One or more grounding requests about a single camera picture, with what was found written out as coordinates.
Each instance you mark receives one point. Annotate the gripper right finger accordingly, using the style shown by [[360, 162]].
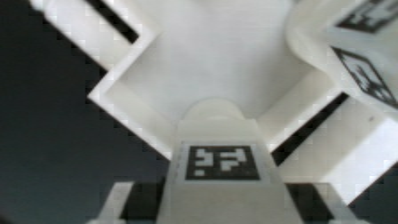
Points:
[[319, 203]]

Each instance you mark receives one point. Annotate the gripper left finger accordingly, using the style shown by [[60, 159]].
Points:
[[111, 212]]

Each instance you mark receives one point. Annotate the white chair leg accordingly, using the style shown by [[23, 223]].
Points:
[[342, 35], [225, 189]]

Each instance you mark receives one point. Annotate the white chair seat part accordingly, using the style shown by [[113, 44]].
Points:
[[190, 50]]

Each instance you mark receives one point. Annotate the white U-shaped fence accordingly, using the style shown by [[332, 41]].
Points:
[[349, 151]]

